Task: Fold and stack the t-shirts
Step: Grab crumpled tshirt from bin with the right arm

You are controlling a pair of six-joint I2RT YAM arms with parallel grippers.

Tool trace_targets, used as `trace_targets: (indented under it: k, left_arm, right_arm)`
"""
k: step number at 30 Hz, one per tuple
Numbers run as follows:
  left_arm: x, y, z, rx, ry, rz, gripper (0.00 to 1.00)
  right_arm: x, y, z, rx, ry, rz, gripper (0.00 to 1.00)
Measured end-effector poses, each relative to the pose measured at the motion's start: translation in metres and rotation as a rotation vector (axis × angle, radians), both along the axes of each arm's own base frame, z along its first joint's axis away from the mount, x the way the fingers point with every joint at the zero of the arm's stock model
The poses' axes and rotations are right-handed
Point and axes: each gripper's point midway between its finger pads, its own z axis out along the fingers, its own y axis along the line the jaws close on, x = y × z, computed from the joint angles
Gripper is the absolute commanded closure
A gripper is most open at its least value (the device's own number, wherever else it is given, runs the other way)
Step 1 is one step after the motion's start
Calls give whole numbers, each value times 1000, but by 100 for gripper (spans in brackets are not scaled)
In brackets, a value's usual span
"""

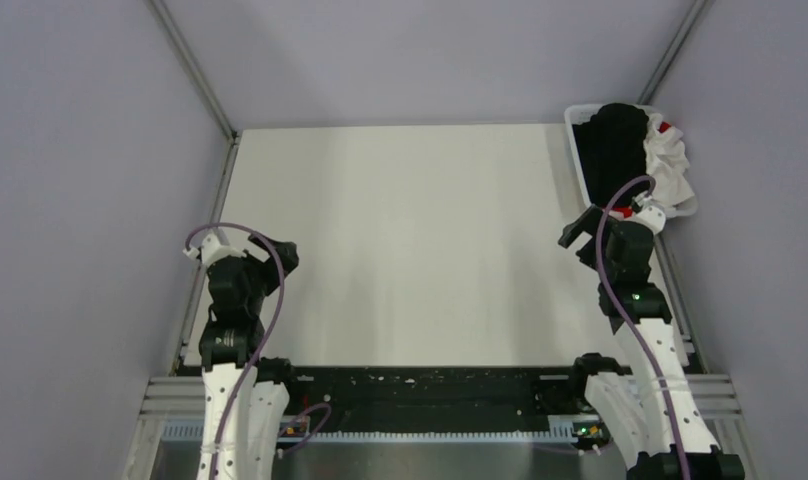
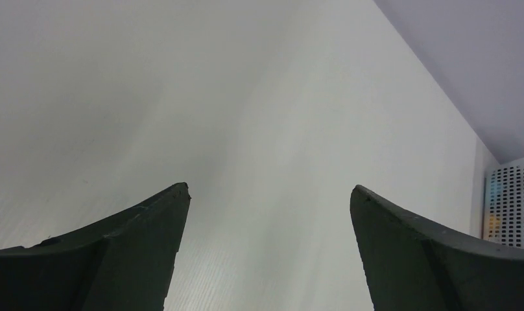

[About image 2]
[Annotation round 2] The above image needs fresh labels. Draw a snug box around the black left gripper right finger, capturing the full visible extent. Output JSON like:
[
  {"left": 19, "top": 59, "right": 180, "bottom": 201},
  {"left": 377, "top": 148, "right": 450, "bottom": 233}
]
[{"left": 350, "top": 185, "right": 524, "bottom": 310}]

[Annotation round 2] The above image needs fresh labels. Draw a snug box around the white perforated laundry basket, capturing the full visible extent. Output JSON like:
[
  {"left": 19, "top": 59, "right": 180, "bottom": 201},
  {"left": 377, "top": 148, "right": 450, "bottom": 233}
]
[{"left": 482, "top": 157, "right": 524, "bottom": 249}]

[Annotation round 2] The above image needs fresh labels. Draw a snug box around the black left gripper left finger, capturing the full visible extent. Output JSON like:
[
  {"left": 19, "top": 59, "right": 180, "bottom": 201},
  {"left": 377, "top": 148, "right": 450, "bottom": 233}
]
[{"left": 0, "top": 182, "right": 191, "bottom": 310}]

